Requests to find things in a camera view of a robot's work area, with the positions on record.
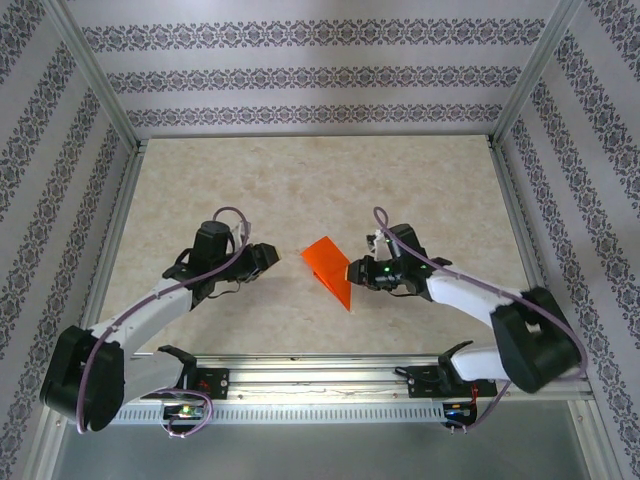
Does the aluminium side rail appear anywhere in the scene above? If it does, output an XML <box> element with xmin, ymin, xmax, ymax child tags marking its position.
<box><xmin>69</xmin><ymin>139</ymin><xmax>149</xmax><ymax>364</ymax></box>
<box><xmin>487</xmin><ymin>137</ymin><xmax>569</xmax><ymax>361</ymax></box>

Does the aluminium frame post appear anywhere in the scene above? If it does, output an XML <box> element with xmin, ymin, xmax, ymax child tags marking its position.
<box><xmin>489</xmin><ymin>0</ymin><xmax>591</xmax><ymax>149</ymax></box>
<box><xmin>42</xmin><ymin>0</ymin><xmax>146</xmax><ymax>154</ymax></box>

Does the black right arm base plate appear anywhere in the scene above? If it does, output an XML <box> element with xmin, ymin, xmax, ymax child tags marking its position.
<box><xmin>407</xmin><ymin>365</ymin><xmax>499</xmax><ymax>400</ymax></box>

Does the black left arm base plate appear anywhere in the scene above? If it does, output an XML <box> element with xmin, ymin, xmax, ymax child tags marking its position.
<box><xmin>144</xmin><ymin>368</ymin><xmax>230</xmax><ymax>401</ymax></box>

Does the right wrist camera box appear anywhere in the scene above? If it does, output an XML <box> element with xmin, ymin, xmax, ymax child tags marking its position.
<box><xmin>367</xmin><ymin>229</ymin><xmax>391</xmax><ymax>261</ymax></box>

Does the small controller board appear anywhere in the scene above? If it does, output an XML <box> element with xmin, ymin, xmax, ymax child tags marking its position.
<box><xmin>442</xmin><ymin>402</ymin><xmax>479</xmax><ymax>426</ymax></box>
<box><xmin>162</xmin><ymin>404</ymin><xmax>206</xmax><ymax>421</ymax></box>

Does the orange paper sheet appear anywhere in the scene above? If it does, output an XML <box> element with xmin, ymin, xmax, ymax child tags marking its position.
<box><xmin>300</xmin><ymin>236</ymin><xmax>355</xmax><ymax>314</ymax></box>

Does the grey metal shelf plate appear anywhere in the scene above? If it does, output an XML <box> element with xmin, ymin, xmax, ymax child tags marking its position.
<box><xmin>37</xmin><ymin>402</ymin><xmax>609</xmax><ymax>480</ymax></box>

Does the aluminium mounting rail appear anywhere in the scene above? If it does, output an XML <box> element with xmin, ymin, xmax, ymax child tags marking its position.
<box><xmin>47</xmin><ymin>354</ymin><xmax>596</xmax><ymax>404</ymax></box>

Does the slotted grey cable duct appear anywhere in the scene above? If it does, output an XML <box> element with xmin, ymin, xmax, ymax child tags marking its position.
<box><xmin>67</xmin><ymin>402</ymin><xmax>446</xmax><ymax>426</ymax></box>

